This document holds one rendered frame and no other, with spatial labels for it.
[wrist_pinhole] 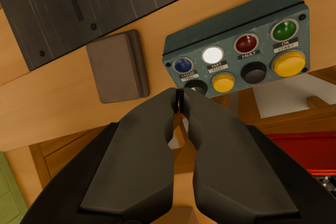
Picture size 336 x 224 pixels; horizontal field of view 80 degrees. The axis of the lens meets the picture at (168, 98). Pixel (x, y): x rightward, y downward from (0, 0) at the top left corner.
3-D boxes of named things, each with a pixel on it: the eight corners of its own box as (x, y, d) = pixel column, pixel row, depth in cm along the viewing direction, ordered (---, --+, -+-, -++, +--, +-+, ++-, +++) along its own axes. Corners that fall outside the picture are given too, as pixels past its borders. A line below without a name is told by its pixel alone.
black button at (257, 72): (266, 75, 23) (268, 82, 23) (244, 81, 24) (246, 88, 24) (262, 60, 22) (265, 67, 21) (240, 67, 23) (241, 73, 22)
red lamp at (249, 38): (259, 48, 21) (260, 48, 20) (237, 55, 22) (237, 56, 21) (254, 30, 21) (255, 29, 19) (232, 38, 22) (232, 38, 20)
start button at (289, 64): (303, 67, 22) (307, 74, 21) (274, 75, 23) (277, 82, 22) (302, 46, 20) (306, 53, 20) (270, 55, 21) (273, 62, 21)
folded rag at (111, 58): (95, 39, 32) (81, 38, 29) (139, 29, 29) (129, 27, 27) (109, 100, 34) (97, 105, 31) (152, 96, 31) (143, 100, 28)
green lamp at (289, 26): (297, 35, 20) (301, 35, 18) (272, 43, 20) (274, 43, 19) (292, 16, 19) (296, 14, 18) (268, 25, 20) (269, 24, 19)
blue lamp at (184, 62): (195, 69, 24) (193, 70, 22) (178, 74, 24) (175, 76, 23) (190, 53, 23) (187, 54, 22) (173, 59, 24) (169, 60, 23)
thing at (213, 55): (225, 59, 22) (224, 60, 21) (206, 65, 23) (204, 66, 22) (220, 43, 22) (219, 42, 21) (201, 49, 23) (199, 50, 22)
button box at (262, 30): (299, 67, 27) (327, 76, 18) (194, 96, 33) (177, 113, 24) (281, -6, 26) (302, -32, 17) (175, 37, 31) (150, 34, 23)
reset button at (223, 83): (235, 84, 25) (236, 91, 24) (216, 89, 26) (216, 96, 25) (230, 70, 23) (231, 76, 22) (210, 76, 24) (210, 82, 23)
